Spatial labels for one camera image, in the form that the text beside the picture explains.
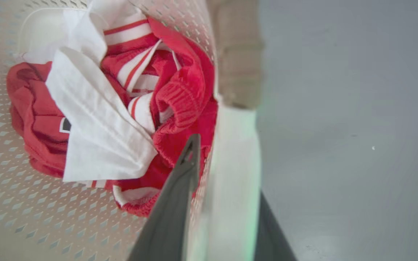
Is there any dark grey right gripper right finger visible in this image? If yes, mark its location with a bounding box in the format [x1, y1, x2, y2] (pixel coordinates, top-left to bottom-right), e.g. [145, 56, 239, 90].
[254, 191, 298, 261]

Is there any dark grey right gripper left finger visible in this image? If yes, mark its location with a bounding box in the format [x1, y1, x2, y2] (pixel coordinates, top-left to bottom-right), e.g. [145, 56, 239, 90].
[127, 134, 201, 261]

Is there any white perforated laundry basket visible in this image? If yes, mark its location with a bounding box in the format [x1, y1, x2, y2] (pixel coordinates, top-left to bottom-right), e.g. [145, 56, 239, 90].
[0, 0, 262, 261]

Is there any white cloth garment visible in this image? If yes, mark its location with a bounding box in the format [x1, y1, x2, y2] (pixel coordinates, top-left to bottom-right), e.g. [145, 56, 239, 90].
[20, 0, 158, 182]

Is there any red white-striped garment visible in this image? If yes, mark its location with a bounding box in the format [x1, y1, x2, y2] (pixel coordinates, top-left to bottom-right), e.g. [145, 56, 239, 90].
[6, 16, 218, 217]

